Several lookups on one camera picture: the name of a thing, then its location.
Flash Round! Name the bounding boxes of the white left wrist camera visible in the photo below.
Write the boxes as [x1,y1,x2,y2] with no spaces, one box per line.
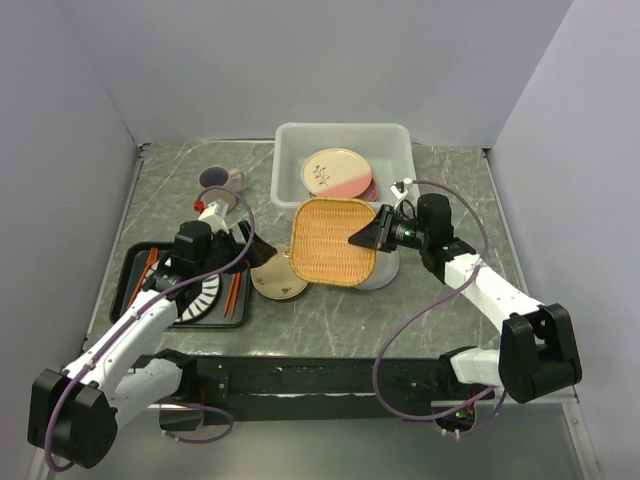
[197,199,229,234]

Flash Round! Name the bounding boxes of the woven bamboo plate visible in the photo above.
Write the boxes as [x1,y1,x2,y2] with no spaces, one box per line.
[289,197,376,287]

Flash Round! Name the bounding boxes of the orange chopstick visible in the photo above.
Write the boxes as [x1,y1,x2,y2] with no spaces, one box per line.
[223,273,241,318]
[225,273,242,319]

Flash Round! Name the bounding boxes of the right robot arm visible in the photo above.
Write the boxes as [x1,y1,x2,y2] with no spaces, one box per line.
[348,193,583,404]

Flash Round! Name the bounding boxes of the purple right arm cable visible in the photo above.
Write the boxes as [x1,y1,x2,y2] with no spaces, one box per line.
[372,179,509,441]

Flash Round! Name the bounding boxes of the small beige floral plate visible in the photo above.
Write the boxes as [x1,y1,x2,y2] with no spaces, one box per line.
[250,246,309,301]

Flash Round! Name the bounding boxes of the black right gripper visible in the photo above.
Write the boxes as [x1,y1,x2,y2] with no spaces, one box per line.
[349,204,430,253]

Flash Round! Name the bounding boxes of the white ceramic bowl plate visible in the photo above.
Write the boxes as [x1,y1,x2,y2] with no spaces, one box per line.
[356,251,400,291]

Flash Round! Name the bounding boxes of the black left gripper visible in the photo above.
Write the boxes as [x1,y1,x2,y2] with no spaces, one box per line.
[197,220,276,279]

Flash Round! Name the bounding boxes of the black serving tray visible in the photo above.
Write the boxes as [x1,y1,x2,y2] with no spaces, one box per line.
[109,242,253,330]

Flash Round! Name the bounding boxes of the white plastic bin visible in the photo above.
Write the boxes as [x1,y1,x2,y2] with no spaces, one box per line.
[270,122,416,219]

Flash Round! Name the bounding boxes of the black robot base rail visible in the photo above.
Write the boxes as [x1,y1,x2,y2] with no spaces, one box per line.
[164,354,496,424]

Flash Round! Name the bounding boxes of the white blue striped plate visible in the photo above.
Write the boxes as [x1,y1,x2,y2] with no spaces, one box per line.
[140,253,222,327]

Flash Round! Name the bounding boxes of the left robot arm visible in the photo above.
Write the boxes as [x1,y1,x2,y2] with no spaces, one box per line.
[27,220,276,472]

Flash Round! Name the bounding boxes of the beige and pink plate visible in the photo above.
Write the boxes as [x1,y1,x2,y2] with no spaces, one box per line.
[300,148,373,198]

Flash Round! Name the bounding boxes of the beige ceramic mug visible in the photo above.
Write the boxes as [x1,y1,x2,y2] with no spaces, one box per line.
[198,166,246,210]

